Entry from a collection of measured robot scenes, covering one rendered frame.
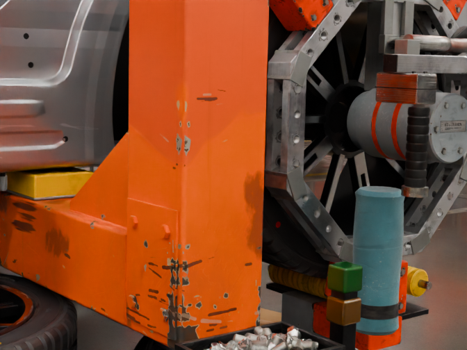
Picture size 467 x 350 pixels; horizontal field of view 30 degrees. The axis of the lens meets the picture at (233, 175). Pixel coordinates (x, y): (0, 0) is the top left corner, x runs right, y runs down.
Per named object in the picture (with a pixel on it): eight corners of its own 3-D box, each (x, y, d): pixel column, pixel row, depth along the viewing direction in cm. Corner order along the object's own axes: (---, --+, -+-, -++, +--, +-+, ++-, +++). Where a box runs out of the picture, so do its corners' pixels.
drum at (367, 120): (389, 153, 179) (392, 85, 178) (475, 164, 163) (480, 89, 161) (340, 157, 171) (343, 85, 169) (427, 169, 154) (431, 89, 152)
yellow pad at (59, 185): (64, 187, 190) (64, 164, 189) (96, 195, 179) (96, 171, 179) (5, 192, 182) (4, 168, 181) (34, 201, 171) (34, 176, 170)
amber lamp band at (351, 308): (342, 316, 136) (344, 292, 136) (361, 323, 133) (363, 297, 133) (324, 321, 134) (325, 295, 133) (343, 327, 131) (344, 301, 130)
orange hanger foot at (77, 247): (66, 255, 195) (66, 101, 190) (206, 312, 154) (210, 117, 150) (-5, 265, 184) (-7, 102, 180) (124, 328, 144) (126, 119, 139)
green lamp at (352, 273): (344, 285, 136) (345, 260, 135) (363, 291, 133) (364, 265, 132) (325, 289, 133) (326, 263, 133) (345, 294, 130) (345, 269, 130)
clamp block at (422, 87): (394, 101, 150) (395, 70, 149) (436, 104, 142) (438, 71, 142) (374, 101, 146) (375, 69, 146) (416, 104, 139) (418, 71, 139)
